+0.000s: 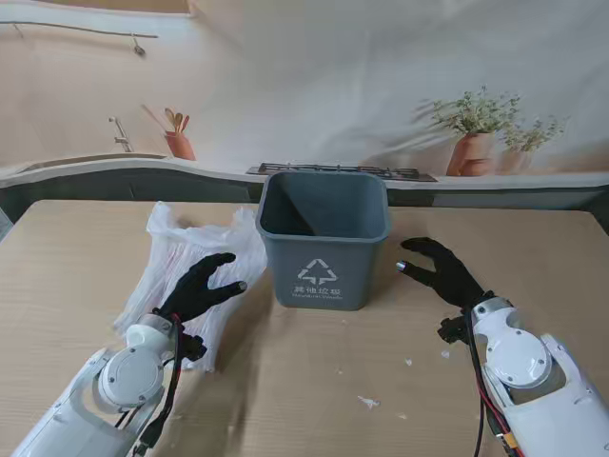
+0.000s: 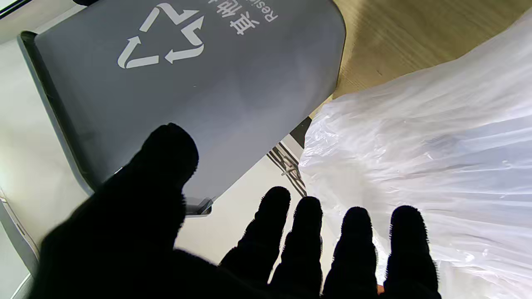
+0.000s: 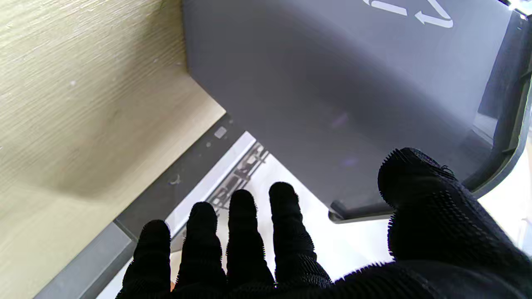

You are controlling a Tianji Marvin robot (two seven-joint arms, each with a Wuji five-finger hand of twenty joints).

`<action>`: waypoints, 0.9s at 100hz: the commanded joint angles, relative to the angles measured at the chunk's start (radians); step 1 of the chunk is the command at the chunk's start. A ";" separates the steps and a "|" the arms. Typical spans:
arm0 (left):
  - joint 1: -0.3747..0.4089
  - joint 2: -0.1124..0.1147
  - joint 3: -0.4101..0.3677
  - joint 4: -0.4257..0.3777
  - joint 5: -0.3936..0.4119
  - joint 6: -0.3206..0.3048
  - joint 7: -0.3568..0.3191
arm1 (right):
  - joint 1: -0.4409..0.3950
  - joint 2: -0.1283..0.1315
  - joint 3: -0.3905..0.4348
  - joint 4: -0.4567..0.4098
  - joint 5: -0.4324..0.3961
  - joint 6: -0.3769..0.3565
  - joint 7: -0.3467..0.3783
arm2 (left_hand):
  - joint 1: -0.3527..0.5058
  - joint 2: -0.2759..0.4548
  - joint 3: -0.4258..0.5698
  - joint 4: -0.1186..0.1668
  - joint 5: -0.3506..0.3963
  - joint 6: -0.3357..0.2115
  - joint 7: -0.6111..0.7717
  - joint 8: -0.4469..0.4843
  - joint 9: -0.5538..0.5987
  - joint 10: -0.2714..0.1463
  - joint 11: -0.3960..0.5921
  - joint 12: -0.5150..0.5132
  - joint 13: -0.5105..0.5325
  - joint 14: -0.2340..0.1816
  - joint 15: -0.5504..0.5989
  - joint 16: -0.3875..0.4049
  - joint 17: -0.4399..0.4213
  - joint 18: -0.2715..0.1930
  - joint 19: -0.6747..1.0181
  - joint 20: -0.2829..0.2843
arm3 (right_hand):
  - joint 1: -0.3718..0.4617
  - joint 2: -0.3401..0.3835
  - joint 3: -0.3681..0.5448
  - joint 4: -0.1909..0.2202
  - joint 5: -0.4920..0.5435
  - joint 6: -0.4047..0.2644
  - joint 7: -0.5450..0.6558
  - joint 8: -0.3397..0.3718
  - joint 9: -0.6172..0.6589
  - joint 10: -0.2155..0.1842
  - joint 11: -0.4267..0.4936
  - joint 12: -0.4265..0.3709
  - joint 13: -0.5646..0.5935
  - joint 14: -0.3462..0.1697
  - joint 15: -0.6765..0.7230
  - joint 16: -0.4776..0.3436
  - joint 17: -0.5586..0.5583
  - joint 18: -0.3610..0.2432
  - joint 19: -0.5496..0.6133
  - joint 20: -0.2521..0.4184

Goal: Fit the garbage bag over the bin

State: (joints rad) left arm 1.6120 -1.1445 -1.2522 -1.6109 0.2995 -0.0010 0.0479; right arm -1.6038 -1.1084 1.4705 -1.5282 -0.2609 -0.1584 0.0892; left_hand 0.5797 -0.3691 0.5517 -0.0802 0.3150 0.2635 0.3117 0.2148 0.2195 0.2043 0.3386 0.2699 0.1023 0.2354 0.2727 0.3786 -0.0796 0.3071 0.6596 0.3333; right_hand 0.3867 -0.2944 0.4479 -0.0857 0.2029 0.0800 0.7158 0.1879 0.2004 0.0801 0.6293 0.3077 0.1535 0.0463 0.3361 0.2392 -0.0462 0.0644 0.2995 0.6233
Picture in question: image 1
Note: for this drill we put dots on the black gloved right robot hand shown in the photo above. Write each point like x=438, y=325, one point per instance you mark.
x=452, y=278

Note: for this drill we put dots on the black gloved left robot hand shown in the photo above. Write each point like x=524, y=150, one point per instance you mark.
x=190, y=295

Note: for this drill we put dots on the white plastic garbage bag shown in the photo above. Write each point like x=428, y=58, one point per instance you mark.
x=162, y=257

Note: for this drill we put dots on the grey plastic waste bin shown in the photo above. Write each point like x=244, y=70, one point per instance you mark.
x=323, y=266

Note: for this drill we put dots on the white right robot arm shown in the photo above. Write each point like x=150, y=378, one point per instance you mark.
x=518, y=362

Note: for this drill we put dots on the large white paper scrap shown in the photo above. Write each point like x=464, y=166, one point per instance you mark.
x=367, y=402

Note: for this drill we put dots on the printed kitchen backdrop cloth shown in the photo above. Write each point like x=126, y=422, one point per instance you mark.
x=333, y=71

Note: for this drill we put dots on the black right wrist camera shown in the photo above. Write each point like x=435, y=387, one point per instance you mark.
x=452, y=331

